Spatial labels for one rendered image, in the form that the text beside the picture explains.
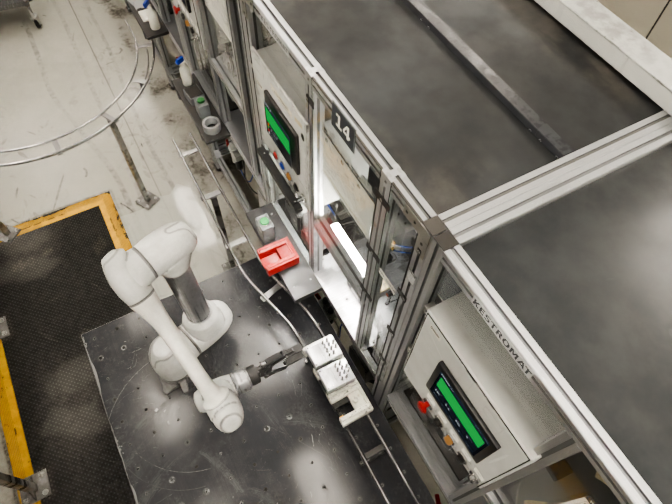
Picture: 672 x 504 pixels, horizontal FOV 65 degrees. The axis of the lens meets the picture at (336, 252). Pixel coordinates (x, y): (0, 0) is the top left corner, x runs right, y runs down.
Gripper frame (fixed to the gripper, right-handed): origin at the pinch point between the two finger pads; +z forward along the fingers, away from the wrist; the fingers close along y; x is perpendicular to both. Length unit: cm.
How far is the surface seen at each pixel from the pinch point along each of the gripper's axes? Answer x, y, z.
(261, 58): 72, 78, 26
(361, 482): -50, -37, 4
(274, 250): 53, -11, 15
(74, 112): 295, -105, -50
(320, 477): -40, -37, -10
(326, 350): -1.4, -10.0, 13.0
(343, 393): -18.8, -16.6, 11.6
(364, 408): -28.2, -16.6, 16.1
